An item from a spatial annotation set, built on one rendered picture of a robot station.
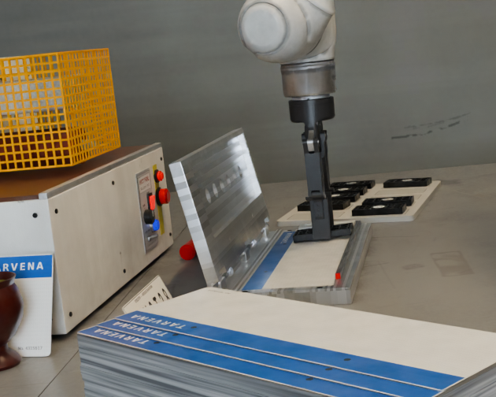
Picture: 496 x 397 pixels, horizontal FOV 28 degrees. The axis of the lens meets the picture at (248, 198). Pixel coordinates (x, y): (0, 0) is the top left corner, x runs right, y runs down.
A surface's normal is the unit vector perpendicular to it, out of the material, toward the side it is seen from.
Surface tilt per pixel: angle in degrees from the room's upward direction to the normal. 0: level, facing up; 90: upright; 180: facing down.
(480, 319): 0
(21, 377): 0
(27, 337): 69
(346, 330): 0
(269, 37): 93
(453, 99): 90
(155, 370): 90
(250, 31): 95
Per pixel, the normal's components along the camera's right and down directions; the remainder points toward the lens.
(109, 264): 0.98, -0.07
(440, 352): -0.11, -0.98
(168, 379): -0.72, 0.18
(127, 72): -0.11, 0.17
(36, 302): -0.27, -0.18
